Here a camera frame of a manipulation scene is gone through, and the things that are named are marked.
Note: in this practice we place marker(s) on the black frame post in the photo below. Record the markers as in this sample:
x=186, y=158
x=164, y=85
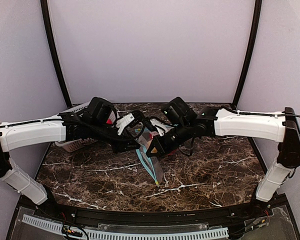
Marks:
x=249, y=52
x=53, y=52

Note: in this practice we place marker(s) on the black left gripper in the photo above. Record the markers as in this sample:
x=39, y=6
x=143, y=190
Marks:
x=126, y=144

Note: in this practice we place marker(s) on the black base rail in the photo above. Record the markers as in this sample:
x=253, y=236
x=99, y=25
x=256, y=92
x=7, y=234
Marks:
x=224, y=216

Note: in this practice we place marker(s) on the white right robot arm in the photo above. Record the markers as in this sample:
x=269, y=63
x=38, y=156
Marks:
x=280, y=128

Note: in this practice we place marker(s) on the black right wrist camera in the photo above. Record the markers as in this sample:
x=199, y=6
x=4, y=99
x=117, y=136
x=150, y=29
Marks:
x=178, y=112

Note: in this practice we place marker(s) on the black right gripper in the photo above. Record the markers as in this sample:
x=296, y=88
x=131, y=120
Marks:
x=161, y=141

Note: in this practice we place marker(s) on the clear zip bag blue zipper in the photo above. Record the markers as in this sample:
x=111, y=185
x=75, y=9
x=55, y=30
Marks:
x=147, y=136

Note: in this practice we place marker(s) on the black frame post right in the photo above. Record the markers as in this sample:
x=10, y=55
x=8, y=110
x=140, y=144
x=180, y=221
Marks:
x=249, y=52

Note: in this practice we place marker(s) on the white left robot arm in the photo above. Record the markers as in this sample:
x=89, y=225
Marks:
x=28, y=138

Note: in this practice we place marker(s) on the white slotted cable duct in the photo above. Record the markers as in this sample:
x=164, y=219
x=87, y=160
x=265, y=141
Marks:
x=119, y=232

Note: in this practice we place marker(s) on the black frame post left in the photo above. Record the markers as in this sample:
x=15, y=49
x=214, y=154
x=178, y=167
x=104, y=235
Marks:
x=53, y=52

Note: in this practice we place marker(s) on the white plastic mesh basket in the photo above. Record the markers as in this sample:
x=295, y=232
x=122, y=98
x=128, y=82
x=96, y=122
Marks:
x=74, y=145

